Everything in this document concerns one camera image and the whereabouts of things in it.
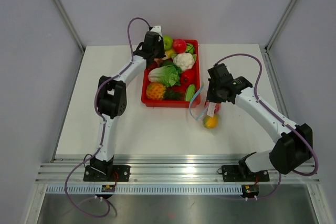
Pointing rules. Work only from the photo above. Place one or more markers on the green cucumber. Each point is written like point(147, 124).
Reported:
point(189, 93)

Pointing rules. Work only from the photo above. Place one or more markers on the red tomato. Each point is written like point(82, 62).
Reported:
point(212, 108)

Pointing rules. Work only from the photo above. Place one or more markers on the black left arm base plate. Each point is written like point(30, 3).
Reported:
point(114, 173)

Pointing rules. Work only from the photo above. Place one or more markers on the yellow lemon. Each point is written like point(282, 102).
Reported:
point(169, 54)

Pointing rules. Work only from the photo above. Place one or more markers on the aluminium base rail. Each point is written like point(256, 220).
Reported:
point(144, 169)

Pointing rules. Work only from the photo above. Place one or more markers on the red bell pepper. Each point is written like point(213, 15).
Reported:
point(187, 77)

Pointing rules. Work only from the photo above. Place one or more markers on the white cauliflower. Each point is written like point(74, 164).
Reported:
point(184, 61)

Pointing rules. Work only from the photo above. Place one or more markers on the green apple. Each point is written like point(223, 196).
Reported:
point(168, 42)

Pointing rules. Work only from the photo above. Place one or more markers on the small pineapple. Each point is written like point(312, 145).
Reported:
point(159, 92)

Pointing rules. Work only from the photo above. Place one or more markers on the left aluminium frame post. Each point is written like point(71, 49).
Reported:
point(69, 25)

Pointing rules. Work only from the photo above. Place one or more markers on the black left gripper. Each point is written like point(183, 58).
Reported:
point(160, 43)

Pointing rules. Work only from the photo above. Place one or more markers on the right aluminium frame post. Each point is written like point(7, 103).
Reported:
point(280, 25)

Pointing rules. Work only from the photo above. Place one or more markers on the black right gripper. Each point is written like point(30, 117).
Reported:
point(210, 97)

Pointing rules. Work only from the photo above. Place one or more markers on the red plastic tray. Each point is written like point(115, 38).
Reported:
point(164, 62)

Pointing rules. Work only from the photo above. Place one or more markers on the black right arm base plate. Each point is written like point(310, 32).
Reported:
point(232, 173)

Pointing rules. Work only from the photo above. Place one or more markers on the aluminium frame post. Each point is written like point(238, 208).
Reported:
point(280, 25)
point(69, 25)

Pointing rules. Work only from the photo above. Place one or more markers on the red apple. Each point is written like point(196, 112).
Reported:
point(179, 46)

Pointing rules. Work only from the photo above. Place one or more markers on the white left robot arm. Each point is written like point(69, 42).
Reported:
point(111, 97)

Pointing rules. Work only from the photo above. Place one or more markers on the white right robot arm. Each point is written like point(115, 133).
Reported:
point(293, 142)

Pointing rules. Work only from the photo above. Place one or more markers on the green lettuce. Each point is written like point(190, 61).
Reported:
point(167, 75)

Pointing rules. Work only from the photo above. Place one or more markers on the dark green round vegetable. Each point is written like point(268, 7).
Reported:
point(190, 48)

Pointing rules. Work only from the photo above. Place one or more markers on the clear zip top bag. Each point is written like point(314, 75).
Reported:
point(198, 116)

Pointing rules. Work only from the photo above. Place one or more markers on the yellow orange mango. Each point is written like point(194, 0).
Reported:
point(210, 122)

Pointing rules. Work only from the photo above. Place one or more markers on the white slotted cable duct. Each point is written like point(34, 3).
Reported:
point(123, 189)

